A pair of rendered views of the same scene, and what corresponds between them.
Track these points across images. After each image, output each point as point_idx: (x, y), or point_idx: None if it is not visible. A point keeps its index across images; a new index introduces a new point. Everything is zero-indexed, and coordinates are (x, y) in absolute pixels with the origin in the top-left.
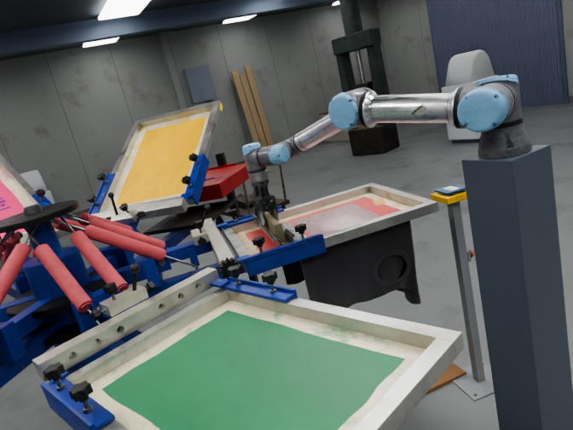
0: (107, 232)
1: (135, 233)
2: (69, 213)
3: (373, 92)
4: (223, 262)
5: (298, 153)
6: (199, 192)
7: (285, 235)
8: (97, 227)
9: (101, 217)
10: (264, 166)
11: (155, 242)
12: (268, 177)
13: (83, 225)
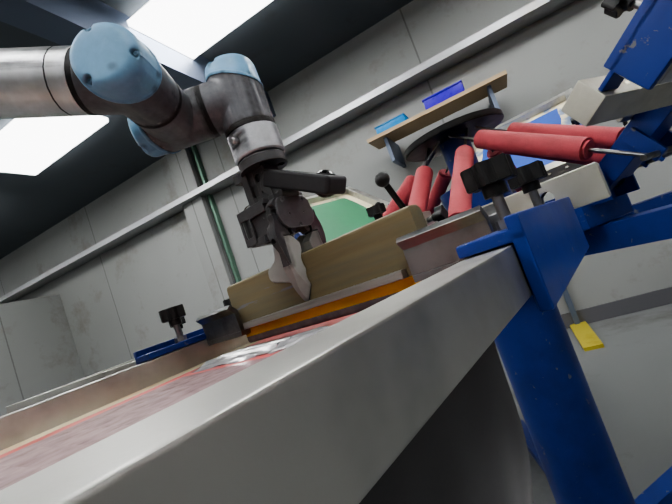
0: (413, 183)
1: (452, 184)
2: (460, 136)
3: None
4: None
5: (117, 114)
6: (671, 29)
7: (239, 319)
8: (418, 172)
9: (504, 134)
10: (224, 132)
11: (448, 210)
12: (236, 156)
13: (544, 132)
